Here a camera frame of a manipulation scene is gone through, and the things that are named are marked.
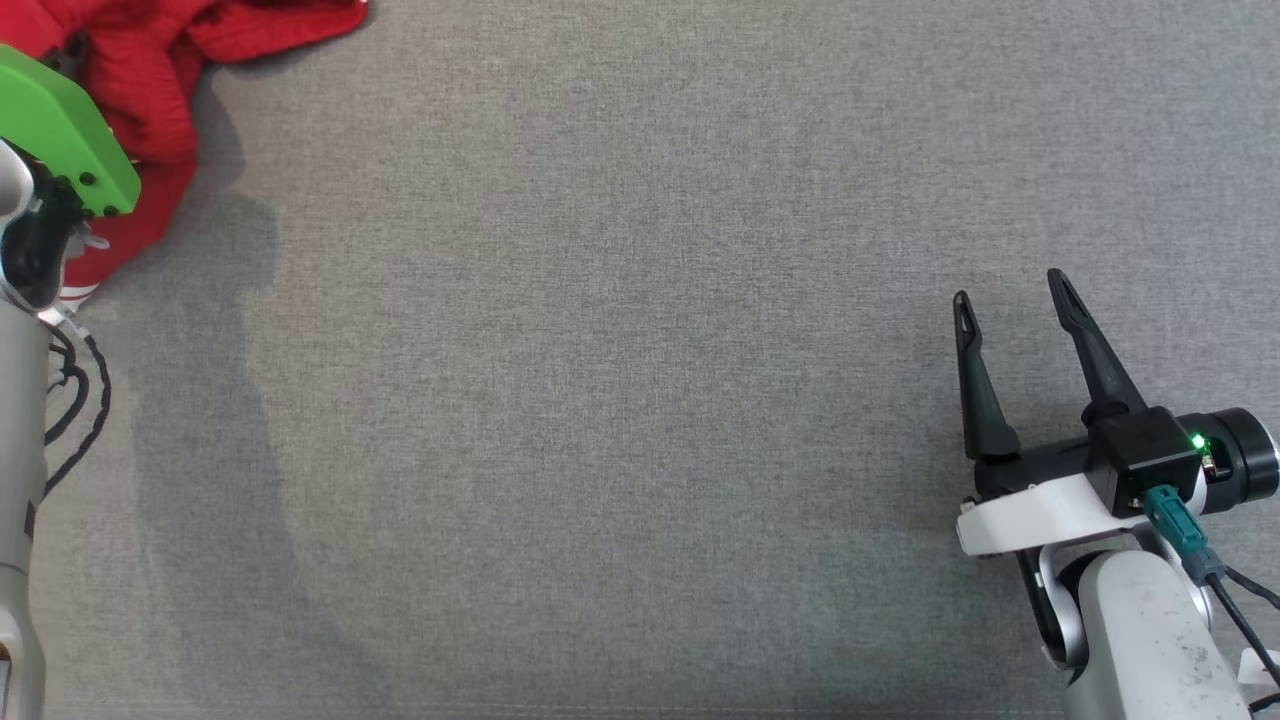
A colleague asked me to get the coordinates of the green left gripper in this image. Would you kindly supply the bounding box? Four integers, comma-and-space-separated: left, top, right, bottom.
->
0, 45, 142, 220

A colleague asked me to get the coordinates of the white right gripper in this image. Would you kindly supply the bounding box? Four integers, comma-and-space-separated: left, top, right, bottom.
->
952, 268, 1186, 558

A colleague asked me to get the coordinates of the red white sports jersey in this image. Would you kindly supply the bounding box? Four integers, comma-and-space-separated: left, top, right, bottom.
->
0, 0, 369, 311

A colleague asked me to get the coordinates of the grey fabric sofa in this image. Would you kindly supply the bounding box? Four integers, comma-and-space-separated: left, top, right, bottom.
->
0, 0, 1280, 720

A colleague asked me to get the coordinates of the teal plug right camera cable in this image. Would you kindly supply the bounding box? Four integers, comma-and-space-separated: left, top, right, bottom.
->
1143, 484, 1280, 701

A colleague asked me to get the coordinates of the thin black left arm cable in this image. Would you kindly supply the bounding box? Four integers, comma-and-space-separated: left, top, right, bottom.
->
42, 332, 112, 499
42, 322, 91, 446

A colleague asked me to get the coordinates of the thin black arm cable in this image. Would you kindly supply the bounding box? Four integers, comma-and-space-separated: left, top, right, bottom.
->
42, 332, 112, 499
1222, 564, 1280, 609
42, 322, 91, 446

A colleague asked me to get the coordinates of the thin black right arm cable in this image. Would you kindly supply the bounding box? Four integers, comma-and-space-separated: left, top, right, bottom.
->
1222, 564, 1280, 609

